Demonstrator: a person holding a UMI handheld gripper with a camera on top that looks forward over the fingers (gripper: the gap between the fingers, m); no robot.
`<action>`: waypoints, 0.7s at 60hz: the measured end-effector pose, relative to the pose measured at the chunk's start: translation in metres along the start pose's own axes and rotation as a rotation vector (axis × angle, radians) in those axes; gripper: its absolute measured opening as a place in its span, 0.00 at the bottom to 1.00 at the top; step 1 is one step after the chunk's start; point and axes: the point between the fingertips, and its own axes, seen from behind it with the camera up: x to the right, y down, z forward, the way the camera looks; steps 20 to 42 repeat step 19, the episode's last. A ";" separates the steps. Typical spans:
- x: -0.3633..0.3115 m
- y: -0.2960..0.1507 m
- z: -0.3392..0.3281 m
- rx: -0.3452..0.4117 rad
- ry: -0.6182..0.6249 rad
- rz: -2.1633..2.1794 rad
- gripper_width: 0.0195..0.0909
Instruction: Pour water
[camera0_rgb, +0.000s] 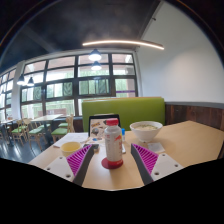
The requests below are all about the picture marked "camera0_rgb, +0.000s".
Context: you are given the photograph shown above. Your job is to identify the curved linear ceiling light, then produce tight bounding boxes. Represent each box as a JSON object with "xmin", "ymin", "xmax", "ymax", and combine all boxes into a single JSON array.
[{"xmin": 81, "ymin": 39, "xmax": 165, "ymax": 51}]

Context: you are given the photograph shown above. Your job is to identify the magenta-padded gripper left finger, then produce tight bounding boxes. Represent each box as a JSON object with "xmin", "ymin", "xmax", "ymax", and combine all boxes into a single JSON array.
[{"xmin": 43, "ymin": 143, "xmax": 95, "ymax": 187}]

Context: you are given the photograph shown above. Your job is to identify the group of pendant lamps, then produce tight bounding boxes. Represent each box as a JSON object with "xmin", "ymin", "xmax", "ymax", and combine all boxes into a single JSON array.
[{"xmin": 0, "ymin": 48, "xmax": 104, "ymax": 96}]

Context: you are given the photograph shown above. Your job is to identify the sticker-covered black tablet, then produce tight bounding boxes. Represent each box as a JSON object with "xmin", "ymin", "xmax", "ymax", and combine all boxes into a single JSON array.
[{"xmin": 87, "ymin": 114, "xmax": 122, "ymax": 144}]

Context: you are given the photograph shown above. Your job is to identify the yellow-handled cream mug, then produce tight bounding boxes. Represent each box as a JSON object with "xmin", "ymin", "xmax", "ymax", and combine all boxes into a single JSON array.
[{"xmin": 60, "ymin": 141, "xmax": 83, "ymax": 158}]

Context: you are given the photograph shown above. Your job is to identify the green upholstered bench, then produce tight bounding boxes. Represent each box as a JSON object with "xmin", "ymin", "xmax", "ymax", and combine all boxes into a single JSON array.
[{"xmin": 81, "ymin": 96, "xmax": 166, "ymax": 133}]

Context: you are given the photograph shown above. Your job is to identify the light wooden dining table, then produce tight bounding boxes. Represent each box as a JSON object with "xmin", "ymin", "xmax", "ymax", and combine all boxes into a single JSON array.
[
  {"xmin": 0, "ymin": 119, "xmax": 18, "ymax": 148},
  {"xmin": 31, "ymin": 113, "xmax": 64, "ymax": 146}
]

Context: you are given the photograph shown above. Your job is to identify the small white napkin packet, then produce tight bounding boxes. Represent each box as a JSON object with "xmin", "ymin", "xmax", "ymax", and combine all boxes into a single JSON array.
[{"xmin": 147, "ymin": 142, "xmax": 166, "ymax": 154}]

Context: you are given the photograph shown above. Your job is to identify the flat round red coaster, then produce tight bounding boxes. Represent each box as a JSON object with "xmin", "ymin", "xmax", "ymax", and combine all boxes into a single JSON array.
[{"xmin": 101, "ymin": 157, "xmax": 124, "ymax": 170}]

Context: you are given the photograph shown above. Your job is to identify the white paper sheets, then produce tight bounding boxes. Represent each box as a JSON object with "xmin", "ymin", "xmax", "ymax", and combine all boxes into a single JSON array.
[{"xmin": 52, "ymin": 132, "xmax": 90, "ymax": 148}]

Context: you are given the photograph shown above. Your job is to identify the red-capped silver drink bottle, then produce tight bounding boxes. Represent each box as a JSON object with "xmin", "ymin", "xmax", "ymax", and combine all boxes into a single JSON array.
[{"xmin": 103, "ymin": 118, "xmax": 124, "ymax": 164}]

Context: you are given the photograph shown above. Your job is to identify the group of green-seated wooden chairs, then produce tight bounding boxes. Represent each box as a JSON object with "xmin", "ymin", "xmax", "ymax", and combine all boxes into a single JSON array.
[{"xmin": 9, "ymin": 113, "xmax": 76, "ymax": 151}]

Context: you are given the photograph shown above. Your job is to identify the blue-capped white tube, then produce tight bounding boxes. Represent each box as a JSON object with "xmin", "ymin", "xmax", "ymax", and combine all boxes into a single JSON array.
[{"xmin": 120, "ymin": 127, "xmax": 127, "ymax": 144}]

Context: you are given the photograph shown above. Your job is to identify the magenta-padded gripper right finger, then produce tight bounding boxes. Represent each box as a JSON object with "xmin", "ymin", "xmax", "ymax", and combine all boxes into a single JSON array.
[{"xmin": 130, "ymin": 143, "xmax": 185, "ymax": 186}]

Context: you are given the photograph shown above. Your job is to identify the white bowl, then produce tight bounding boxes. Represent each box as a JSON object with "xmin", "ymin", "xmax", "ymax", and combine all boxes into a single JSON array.
[{"xmin": 129, "ymin": 120, "xmax": 164, "ymax": 143}]

